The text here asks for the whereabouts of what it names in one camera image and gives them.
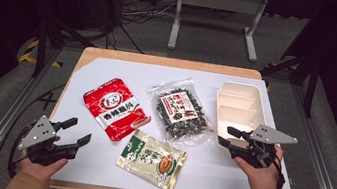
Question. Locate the yellow black hazard tape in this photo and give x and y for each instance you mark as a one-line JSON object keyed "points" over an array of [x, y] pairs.
{"points": [[28, 50]]}

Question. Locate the clear bag of dried spices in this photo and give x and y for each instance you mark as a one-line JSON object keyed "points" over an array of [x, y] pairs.
{"points": [[181, 110]]}

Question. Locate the person's left hand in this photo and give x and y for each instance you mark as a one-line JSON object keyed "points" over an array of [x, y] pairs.
{"points": [[40, 169]]}

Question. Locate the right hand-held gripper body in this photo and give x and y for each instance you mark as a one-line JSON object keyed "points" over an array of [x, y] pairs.
{"points": [[270, 135]]}

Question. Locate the red seasoning packet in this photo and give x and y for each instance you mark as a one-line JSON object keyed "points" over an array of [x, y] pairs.
{"points": [[114, 106]]}

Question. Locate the person's right hand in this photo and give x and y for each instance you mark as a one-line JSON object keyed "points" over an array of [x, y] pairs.
{"points": [[261, 182]]}

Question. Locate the grey metal desk frame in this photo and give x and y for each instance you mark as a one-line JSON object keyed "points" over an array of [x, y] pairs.
{"points": [[217, 0]]}

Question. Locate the green and gold packet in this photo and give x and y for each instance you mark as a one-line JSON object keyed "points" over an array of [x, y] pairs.
{"points": [[150, 159]]}

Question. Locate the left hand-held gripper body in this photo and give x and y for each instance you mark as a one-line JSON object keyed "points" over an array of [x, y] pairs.
{"points": [[36, 133]]}

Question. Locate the white divided plastic box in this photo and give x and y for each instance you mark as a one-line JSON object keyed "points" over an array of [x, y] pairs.
{"points": [[239, 101]]}

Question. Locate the white table mat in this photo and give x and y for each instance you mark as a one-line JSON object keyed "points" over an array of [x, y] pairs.
{"points": [[146, 74]]}

